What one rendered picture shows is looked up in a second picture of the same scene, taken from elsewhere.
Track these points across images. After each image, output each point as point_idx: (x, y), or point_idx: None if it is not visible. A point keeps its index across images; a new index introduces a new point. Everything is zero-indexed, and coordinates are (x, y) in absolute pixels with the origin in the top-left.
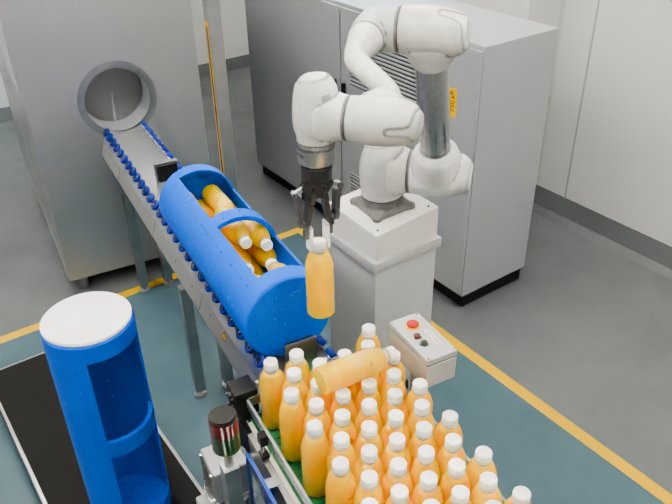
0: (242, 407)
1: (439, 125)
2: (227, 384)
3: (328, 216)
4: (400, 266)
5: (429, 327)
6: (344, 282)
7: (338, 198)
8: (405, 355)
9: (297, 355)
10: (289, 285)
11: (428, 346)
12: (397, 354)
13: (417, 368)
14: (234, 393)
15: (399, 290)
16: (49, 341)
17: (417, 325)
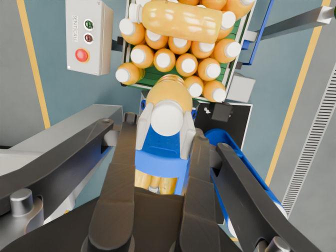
0: (224, 102)
1: None
2: (227, 119)
3: (134, 131)
4: (43, 151)
5: (69, 42)
6: None
7: (60, 152)
8: (107, 45)
9: (197, 86)
10: (160, 152)
11: (87, 19)
12: (123, 22)
13: (108, 23)
14: (230, 108)
15: (57, 141)
16: (287, 217)
17: (79, 49)
